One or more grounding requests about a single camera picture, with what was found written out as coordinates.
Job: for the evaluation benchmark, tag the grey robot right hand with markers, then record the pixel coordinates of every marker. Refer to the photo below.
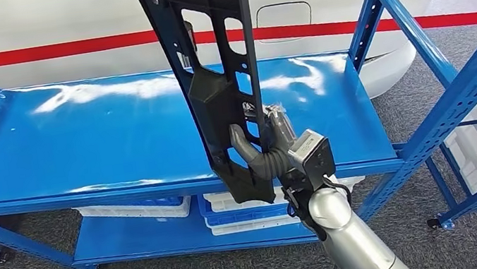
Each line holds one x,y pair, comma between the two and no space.
279,122

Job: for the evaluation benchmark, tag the black plastic bracket part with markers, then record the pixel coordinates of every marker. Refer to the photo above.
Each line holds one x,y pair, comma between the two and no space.
224,102

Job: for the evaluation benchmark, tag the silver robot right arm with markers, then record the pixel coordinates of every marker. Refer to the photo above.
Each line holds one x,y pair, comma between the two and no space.
359,247

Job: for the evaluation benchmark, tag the white car with red stripe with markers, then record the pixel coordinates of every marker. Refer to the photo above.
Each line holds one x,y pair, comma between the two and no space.
38,26

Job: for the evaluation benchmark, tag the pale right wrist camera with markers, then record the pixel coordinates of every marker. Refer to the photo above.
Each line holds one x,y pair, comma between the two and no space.
312,155

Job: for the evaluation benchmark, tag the black stanchion post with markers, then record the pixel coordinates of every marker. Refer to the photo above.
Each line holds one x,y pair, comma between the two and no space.
190,36

